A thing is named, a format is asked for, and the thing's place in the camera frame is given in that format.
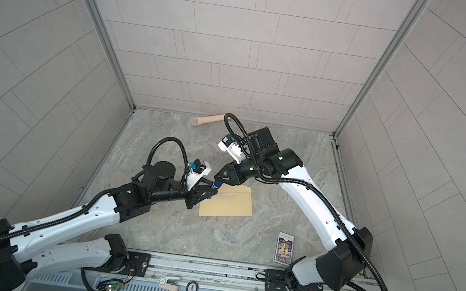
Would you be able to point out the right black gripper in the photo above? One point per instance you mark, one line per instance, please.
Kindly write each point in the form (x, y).
(234, 176)

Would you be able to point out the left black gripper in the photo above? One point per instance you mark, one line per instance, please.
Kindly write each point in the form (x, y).
(194, 195)

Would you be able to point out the blue glue stick cap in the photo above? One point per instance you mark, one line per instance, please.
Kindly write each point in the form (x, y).
(217, 184)

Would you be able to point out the yellow manila envelope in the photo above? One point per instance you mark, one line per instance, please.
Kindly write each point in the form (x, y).
(229, 201)

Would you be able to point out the blue white glue stick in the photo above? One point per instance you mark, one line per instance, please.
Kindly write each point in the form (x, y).
(211, 183)

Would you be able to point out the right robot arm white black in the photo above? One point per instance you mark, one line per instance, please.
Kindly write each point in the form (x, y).
(341, 263)

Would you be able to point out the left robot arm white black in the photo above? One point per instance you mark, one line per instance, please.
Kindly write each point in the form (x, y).
(43, 246)

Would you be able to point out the beige wooden pestle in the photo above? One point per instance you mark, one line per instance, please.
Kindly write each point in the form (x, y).
(199, 121)

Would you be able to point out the round black white badge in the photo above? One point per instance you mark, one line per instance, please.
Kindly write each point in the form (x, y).
(192, 286)

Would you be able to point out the white beige tag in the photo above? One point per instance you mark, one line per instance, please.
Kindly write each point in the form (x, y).
(169, 283)

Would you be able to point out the left circuit board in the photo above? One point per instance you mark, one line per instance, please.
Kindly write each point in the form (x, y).
(110, 285)

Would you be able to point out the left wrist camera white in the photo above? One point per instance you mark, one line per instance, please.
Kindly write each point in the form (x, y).
(197, 170)

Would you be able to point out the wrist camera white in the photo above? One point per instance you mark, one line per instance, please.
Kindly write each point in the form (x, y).
(197, 170)
(230, 146)

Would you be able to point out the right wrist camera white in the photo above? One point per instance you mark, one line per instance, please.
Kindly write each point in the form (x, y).
(230, 146)

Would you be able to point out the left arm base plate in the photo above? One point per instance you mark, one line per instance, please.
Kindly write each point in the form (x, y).
(134, 264)

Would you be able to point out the aluminium mounting rail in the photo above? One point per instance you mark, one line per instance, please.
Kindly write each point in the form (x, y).
(206, 271)

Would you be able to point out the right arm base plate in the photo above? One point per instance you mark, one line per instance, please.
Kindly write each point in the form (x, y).
(280, 280)

